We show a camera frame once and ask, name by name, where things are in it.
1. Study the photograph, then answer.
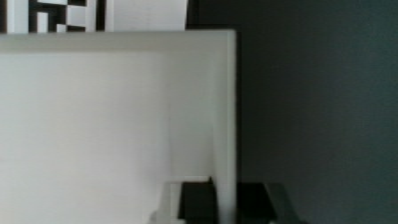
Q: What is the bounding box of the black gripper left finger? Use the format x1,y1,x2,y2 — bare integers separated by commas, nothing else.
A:
151,176,220,224

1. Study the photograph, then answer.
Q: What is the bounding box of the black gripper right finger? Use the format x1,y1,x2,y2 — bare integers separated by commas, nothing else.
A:
236,182,309,224

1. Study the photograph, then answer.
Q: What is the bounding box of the white drawer with knob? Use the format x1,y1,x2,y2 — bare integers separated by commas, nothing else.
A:
0,30,236,224

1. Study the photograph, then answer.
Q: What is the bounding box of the fiducial marker sheet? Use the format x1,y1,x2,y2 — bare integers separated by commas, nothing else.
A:
0,0,188,34

